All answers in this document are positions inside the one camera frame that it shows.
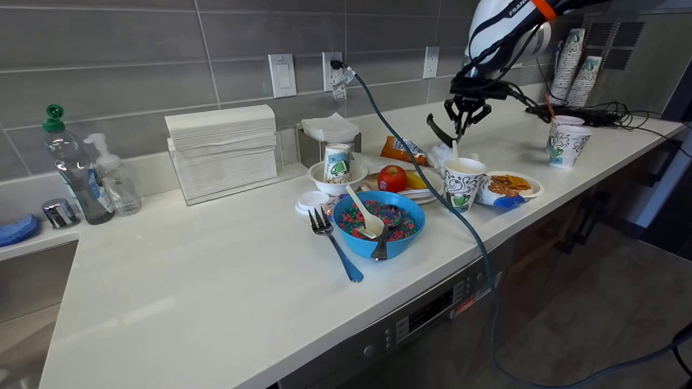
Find small white bowl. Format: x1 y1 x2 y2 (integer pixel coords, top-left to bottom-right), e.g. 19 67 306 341
306 163 367 198

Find small patterned cup in bowl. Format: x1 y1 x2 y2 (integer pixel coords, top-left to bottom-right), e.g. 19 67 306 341
323 144 350 180

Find patterned paper cup centre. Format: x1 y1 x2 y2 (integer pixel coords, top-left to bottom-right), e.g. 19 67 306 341
442 159 487 212

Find white plastic spoon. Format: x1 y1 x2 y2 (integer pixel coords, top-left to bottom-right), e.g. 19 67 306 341
346 189 384 240

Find blue power cable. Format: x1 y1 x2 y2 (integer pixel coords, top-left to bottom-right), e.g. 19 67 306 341
329 59 692 389

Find dishwasher control panel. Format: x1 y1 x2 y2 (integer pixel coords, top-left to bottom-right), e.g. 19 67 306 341
272 245 510 389

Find patterned paper cup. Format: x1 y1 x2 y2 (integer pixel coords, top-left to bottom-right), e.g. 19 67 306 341
442 159 487 212
546 115 589 172

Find red tomato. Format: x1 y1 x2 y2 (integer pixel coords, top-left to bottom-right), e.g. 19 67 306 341
376 165 407 192

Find white round lid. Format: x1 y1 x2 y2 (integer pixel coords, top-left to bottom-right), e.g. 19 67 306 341
294 191 330 217

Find clear pump dispenser bottle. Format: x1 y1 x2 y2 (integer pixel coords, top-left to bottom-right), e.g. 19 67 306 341
86 133 142 217

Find green capped soap bottle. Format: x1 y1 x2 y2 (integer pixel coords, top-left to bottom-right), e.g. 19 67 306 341
42 104 114 226

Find yellow banana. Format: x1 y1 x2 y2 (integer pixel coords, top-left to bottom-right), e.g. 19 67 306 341
407 172 425 191

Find blue bowl with cereal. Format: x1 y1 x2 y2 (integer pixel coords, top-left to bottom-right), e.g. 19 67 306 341
330 191 425 261

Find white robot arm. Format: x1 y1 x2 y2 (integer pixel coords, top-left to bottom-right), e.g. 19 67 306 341
442 0 605 135

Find metal napkin holder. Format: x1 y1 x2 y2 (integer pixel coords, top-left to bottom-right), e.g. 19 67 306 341
299 112 360 167

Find stack of paper cups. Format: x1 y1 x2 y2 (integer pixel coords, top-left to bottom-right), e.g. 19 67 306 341
548 29 600 107

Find blue sponge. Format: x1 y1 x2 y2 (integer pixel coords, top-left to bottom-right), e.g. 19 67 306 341
0 217 41 247

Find patterned paper cup right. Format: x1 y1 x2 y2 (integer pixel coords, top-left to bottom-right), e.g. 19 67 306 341
546 115 589 172

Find white paper towel stack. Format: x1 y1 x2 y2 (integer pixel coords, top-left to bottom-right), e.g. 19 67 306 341
164 104 277 206

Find white wall outlet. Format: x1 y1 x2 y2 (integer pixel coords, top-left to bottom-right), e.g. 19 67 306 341
321 52 342 92

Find orange snack packet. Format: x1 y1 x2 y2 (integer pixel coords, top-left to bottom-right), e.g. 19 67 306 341
380 137 427 167

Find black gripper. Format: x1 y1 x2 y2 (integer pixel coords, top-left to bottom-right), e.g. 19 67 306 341
442 75 507 131

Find blue handled black fork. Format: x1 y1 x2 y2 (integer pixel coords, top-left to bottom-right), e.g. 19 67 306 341
308 207 362 284

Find white wall switch plate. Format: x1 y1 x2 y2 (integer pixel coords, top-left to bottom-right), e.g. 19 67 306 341
268 54 295 97

